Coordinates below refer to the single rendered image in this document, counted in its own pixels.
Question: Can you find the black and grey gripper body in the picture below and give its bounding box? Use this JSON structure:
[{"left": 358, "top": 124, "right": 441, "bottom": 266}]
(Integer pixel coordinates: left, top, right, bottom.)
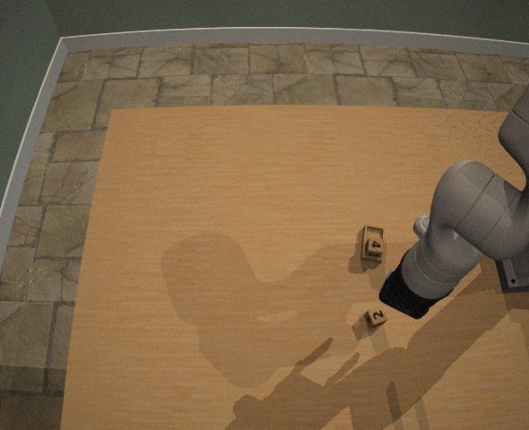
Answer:
[{"left": 379, "top": 215, "right": 460, "bottom": 319}]

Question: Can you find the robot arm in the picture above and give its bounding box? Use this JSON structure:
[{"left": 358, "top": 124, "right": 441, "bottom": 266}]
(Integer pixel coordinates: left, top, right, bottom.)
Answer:
[{"left": 415, "top": 85, "right": 529, "bottom": 284}]

